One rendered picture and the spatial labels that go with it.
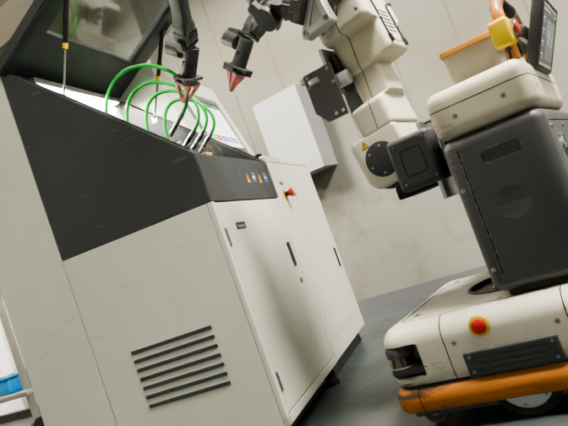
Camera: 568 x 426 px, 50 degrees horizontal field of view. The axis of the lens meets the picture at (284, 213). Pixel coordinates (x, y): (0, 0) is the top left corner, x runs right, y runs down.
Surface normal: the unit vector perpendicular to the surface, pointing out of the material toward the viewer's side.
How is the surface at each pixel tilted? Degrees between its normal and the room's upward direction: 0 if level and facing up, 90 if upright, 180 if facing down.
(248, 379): 90
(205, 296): 90
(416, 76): 90
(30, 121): 90
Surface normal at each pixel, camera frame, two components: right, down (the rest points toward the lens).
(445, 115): -0.51, 0.13
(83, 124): -0.29, 0.04
